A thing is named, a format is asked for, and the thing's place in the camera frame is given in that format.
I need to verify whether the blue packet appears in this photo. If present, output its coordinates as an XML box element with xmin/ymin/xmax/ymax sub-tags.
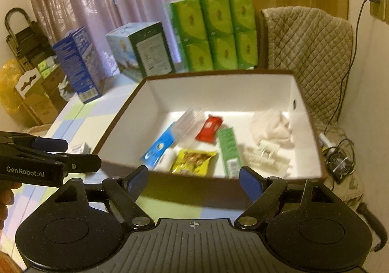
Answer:
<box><xmin>171</xmin><ymin>106</ymin><xmax>204</xmax><ymax>141</ymax></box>

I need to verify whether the yellow snack packet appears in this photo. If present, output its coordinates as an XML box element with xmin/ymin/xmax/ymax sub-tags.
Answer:
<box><xmin>171</xmin><ymin>149</ymin><xmax>217</xmax><ymax>177</ymax></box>

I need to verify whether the beige quilted covered chair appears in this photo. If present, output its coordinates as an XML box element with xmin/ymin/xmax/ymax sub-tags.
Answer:
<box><xmin>258</xmin><ymin>6</ymin><xmax>354</xmax><ymax>125</ymax></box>

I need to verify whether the black small fan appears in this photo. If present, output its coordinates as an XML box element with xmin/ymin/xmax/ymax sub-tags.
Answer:
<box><xmin>326</xmin><ymin>148</ymin><xmax>355</xmax><ymax>184</ymax></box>

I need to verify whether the white sock bundle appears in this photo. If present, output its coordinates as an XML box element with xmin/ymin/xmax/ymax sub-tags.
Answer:
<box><xmin>249</xmin><ymin>108</ymin><xmax>294</xmax><ymax>148</ymax></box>

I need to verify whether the yellow plastic bag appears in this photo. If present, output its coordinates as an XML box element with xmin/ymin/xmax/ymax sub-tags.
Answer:
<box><xmin>1</xmin><ymin>59</ymin><xmax>35</xmax><ymax>129</ymax></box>

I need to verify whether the clear plastic blister pack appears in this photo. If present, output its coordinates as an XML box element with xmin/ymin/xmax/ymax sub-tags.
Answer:
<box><xmin>243</xmin><ymin>140</ymin><xmax>291</xmax><ymax>177</ymax></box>

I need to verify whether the white medicine box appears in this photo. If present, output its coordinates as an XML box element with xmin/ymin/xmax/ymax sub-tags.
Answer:
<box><xmin>67</xmin><ymin>143</ymin><xmax>91</xmax><ymax>154</ymax></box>

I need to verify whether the black folding cart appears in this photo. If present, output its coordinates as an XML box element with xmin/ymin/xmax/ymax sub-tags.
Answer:
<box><xmin>4</xmin><ymin>8</ymin><xmax>55</xmax><ymax>71</ymax></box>

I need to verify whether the green tissue pack bundle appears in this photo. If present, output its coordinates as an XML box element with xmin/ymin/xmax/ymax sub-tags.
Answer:
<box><xmin>166</xmin><ymin>0</ymin><xmax>258</xmax><ymax>71</ymax></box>

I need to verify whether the brown cardboard carton white handle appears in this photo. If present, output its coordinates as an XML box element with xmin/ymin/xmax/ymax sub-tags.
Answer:
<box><xmin>15</xmin><ymin>66</ymin><xmax>67</xmax><ymax>124</ymax></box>

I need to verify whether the checked blue green bedsheet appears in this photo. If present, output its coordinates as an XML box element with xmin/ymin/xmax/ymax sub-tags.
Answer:
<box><xmin>1</xmin><ymin>75</ymin><xmax>250</xmax><ymax>257</ymax></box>

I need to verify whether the green white small carton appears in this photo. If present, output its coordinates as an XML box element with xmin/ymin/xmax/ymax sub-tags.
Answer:
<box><xmin>217</xmin><ymin>127</ymin><xmax>243</xmax><ymax>178</ymax></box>

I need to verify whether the brown cardboard box white inside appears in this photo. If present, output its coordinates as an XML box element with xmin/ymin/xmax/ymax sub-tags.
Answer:
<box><xmin>95</xmin><ymin>70</ymin><xmax>326</xmax><ymax>184</ymax></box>

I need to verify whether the red snack packet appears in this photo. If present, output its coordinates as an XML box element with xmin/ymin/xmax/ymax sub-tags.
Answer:
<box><xmin>195</xmin><ymin>115</ymin><xmax>223</xmax><ymax>143</ymax></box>

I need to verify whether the wall power socket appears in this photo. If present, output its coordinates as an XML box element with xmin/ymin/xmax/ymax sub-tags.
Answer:
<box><xmin>369</xmin><ymin>0</ymin><xmax>389</xmax><ymax>24</ymax></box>

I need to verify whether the light blue green milk carton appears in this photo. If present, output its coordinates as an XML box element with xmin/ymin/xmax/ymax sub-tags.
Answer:
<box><xmin>106</xmin><ymin>21</ymin><xmax>175</xmax><ymax>82</ymax></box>

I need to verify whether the dark power cable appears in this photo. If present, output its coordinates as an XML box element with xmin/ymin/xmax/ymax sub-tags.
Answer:
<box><xmin>322</xmin><ymin>0</ymin><xmax>380</xmax><ymax>137</ymax></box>

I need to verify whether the blue tall carton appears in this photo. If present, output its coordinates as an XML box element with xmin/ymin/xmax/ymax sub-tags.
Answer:
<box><xmin>53</xmin><ymin>26</ymin><xmax>104</xmax><ymax>104</ymax></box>

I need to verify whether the blue toothpaste tube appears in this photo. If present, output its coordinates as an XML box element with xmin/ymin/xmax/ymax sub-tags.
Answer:
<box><xmin>140</xmin><ymin>125</ymin><xmax>177</xmax><ymax>172</ymax></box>

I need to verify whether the person's left hand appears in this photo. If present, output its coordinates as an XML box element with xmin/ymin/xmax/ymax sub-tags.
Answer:
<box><xmin>0</xmin><ymin>181</ymin><xmax>22</xmax><ymax>229</ymax></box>

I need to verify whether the white power strip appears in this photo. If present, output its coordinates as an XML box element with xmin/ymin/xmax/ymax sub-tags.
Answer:
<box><xmin>318</xmin><ymin>133</ymin><xmax>336</xmax><ymax>148</ymax></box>

